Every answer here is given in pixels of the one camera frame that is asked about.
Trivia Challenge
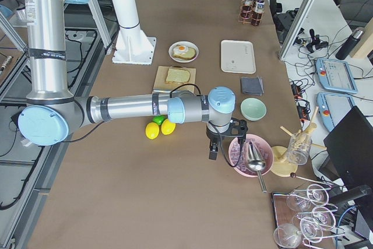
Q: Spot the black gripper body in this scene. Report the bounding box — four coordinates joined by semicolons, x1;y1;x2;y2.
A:
206;122;230;148

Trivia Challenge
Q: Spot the plain toast bread slice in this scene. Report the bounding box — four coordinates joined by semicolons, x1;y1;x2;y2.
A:
165;68;191;84

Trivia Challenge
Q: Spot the bread slice with fried egg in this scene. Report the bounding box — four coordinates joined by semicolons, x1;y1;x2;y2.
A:
171;45;196;60

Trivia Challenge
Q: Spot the white round plate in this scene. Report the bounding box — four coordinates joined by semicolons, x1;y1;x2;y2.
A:
168;41;199;63

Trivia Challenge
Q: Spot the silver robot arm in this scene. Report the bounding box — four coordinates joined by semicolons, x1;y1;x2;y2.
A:
17;0;239;159

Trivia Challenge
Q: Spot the cream rabbit serving tray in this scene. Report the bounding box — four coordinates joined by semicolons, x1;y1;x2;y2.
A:
220;40;256;74

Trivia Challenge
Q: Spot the pink bowl with ice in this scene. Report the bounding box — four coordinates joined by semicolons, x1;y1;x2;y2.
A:
228;134;274;178

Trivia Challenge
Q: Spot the metal ice scoop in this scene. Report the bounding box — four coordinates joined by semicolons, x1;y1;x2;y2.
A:
246;141;267;193

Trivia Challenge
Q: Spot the mint green bowl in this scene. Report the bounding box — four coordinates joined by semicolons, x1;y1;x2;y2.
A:
240;98;267;121

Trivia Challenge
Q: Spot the yellow lemon right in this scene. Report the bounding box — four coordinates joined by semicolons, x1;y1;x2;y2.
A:
161;118;176;135

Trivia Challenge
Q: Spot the yellow lemon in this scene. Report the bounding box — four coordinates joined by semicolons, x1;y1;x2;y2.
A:
145;122;160;139
161;118;176;135

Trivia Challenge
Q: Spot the green lime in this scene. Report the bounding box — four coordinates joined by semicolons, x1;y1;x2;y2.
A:
152;115;167;126

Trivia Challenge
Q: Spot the yellow lemon left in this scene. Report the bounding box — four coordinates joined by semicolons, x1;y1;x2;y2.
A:
145;122;160;139

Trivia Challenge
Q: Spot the folded grey cloth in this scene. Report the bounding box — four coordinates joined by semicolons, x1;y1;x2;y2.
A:
240;77;264;96

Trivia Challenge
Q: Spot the wooden mug tree stand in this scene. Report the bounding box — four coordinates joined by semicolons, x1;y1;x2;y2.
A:
270;106;326;177

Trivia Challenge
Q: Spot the wooden cutting board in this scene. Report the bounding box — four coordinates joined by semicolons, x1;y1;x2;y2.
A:
153;66;196;93

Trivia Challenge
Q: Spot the clear glass mug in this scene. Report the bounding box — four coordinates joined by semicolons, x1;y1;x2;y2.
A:
285;132;312;165

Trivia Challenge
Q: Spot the wine glass lower left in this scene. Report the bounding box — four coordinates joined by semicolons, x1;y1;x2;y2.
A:
273;217;323;248

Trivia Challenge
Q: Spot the wine glass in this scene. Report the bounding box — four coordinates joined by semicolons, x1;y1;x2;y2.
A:
291;206;336;230
286;184;329;212
273;217;323;248

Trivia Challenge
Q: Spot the wine glass upper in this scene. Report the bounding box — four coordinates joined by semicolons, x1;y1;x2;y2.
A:
286;184;329;212

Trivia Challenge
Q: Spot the blue teach pendant near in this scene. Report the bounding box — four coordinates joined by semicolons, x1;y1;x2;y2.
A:
316;92;355;132

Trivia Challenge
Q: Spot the blue teach pendant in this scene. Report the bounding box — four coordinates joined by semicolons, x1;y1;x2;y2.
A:
316;92;355;132
315;58;358;94

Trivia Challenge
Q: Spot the tea bottle front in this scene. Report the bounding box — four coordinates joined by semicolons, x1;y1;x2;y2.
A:
251;0;265;26

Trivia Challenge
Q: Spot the tea bottle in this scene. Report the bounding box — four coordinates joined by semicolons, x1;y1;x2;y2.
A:
251;0;265;26
240;0;254;20

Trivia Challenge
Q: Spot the wine glass middle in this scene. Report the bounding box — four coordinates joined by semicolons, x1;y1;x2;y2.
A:
291;206;336;230

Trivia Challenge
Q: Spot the tea bottle middle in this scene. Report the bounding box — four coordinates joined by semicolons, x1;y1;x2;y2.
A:
240;0;254;20

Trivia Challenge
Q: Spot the blue teach pendant far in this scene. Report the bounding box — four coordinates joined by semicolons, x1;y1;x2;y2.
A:
315;58;358;94

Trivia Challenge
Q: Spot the black laptop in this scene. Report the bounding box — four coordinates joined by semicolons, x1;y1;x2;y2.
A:
323;106;372;188

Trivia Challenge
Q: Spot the black water bottle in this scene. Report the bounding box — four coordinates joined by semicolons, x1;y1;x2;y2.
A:
335;27;364;60

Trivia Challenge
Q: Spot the black camera bracket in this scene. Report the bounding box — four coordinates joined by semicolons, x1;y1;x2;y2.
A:
227;117;248;138

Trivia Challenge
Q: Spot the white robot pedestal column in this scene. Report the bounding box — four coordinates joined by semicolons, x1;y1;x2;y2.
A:
112;0;156;65

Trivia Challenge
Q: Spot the copper wire bottle rack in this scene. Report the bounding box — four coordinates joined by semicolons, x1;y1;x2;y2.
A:
239;0;265;26

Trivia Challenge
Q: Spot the aluminium frame post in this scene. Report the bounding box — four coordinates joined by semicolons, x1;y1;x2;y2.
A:
279;0;315;61

